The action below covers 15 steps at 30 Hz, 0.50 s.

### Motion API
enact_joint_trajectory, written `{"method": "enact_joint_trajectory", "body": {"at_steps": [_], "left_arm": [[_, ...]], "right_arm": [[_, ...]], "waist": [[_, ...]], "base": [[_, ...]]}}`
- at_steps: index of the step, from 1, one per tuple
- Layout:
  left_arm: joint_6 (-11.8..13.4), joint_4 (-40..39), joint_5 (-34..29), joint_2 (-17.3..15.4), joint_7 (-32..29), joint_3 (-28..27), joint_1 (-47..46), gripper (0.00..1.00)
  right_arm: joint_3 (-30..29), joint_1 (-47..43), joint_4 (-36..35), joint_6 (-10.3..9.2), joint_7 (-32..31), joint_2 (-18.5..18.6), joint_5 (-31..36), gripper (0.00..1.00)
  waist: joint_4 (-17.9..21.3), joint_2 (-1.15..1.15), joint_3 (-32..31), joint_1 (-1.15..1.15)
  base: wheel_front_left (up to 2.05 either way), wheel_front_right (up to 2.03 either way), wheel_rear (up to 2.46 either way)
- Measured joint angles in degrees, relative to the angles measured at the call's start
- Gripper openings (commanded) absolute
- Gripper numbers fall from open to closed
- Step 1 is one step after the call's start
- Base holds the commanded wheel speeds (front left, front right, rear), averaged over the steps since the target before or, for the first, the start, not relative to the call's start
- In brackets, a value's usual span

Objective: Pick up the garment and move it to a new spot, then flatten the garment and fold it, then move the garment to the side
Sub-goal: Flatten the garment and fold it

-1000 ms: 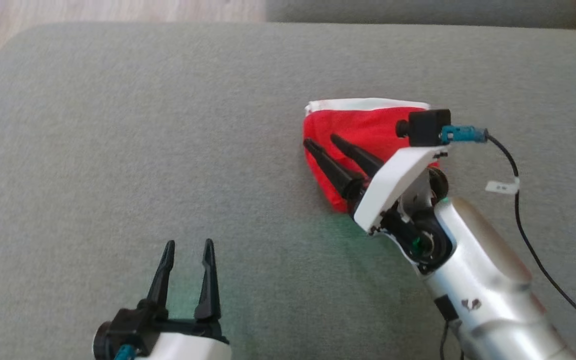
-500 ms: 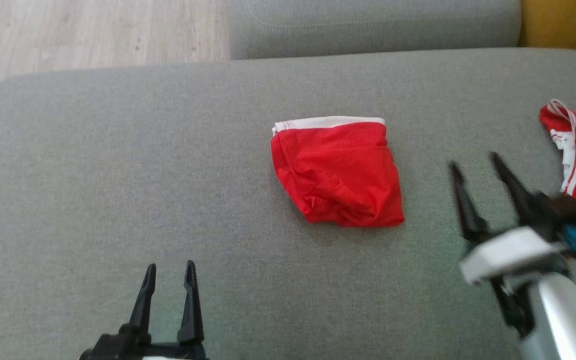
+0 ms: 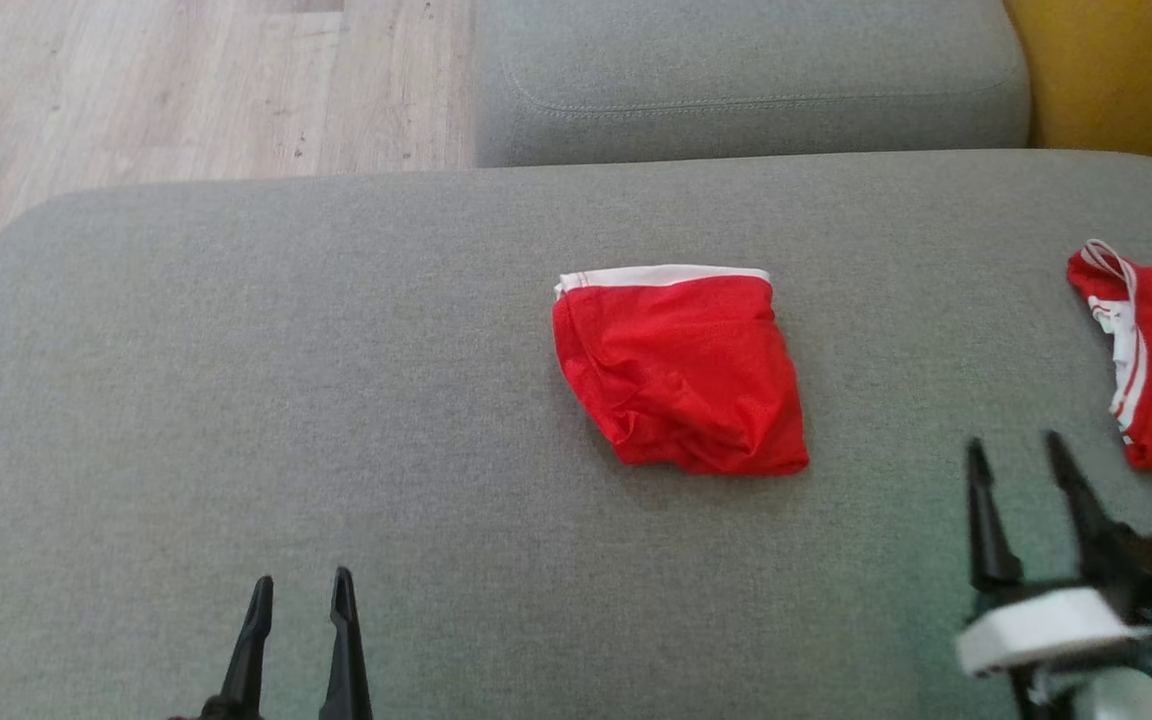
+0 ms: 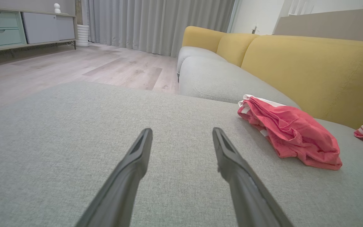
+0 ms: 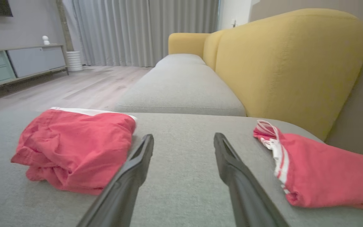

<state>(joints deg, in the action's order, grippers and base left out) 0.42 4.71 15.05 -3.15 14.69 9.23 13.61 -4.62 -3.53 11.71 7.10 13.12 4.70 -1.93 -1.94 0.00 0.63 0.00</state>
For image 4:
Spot mint and white sideboard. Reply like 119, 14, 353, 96
0, 6, 77, 59

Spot grey curtain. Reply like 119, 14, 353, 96
81, 0, 236, 58

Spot grey sofa seat cushion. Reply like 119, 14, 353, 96
178, 56, 300, 109
177, 46, 228, 74

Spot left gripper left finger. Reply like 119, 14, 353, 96
74, 128, 153, 227

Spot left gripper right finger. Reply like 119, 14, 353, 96
212, 127, 294, 227

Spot red shorts with white trim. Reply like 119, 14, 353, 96
237, 94, 343, 171

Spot yellow sofa back cushion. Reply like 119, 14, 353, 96
182, 26, 227, 53
241, 35, 363, 130
216, 33, 259, 67

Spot white ribbed cylinder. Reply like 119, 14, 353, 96
76, 25, 90, 47

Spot beige partition panel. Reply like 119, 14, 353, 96
273, 7, 363, 44

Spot grey sofa chaise seat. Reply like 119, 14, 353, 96
0, 81, 363, 227

